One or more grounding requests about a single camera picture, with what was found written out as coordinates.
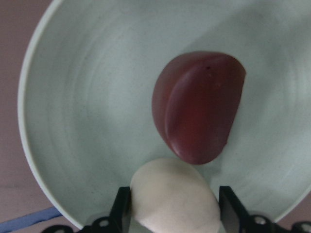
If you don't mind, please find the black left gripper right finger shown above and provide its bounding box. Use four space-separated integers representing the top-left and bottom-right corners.
219 186 250 233

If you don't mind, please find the dark red bun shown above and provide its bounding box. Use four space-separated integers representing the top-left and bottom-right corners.
152 51 246 165

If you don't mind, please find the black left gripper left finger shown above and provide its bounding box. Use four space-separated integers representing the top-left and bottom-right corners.
109 186 131 233

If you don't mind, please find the white bun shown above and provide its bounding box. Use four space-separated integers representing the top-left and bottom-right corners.
130 158 221 233

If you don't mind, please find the pale green plate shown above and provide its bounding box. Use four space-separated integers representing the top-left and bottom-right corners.
18 0 311 228

